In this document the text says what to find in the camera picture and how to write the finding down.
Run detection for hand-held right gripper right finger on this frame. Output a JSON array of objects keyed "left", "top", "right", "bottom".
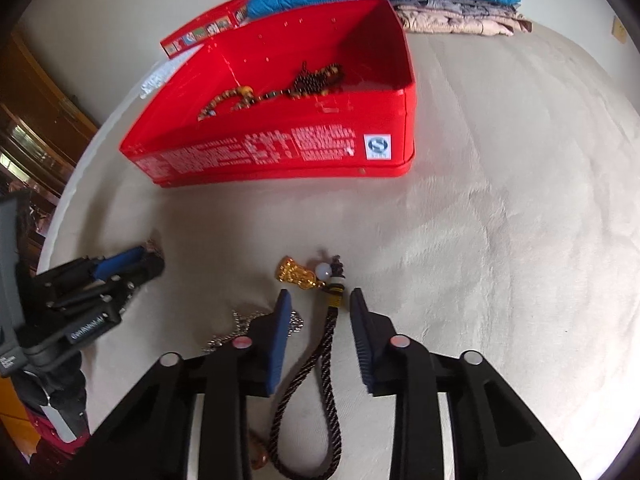
[{"left": 348, "top": 287, "right": 583, "bottom": 480}]

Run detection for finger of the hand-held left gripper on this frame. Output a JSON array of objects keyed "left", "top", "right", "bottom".
[
  {"left": 47, "top": 254, "right": 166, "bottom": 313},
  {"left": 35, "top": 247, "right": 146, "bottom": 296}
]

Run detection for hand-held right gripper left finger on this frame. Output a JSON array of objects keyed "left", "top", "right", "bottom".
[{"left": 75, "top": 288, "right": 296, "bottom": 480}]

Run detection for black braided cord charm pendant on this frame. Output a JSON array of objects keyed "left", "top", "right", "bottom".
[{"left": 267, "top": 254, "right": 348, "bottom": 478}]

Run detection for red tin box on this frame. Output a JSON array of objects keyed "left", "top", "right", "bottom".
[{"left": 119, "top": 0, "right": 417, "bottom": 189}]

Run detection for wooden bead bracelet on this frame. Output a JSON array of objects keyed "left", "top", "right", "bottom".
[{"left": 197, "top": 86, "right": 257, "bottom": 122}]

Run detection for dark bead necklace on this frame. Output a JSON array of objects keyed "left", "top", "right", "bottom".
[{"left": 257, "top": 60, "right": 347, "bottom": 103}]

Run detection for person's magenta clothing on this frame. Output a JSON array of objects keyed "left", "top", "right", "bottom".
[{"left": 20, "top": 405, "right": 93, "bottom": 461}]

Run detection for glass door cabinet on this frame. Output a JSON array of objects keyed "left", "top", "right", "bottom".
[{"left": 0, "top": 105, "right": 76, "bottom": 261}]

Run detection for white lace cloth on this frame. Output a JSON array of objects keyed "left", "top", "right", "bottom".
[{"left": 139, "top": 62, "right": 181, "bottom": 100}]

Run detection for wooden door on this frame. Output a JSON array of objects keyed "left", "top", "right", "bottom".
[{"left": 10, "top": 27, "right": 101, "bottom": 136}]

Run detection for red tin lid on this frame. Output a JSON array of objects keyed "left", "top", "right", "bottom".
[{"left": 160, "top": 0, "right": 256, "bottom": 61}]

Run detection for patterned folded cloth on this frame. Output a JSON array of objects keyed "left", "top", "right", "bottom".
[{"left": 392, "top": 0, "right": 533, "bottom": 37}]

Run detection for silver chain necklace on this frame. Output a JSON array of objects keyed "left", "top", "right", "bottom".
[{"left": 202, "top": 310, "right": 306, "bottom": 356}]

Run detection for brown ring pendant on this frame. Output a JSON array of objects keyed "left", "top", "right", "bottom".
[{"left": 250, "top": 432, "right": 273, "bottom": 471}]

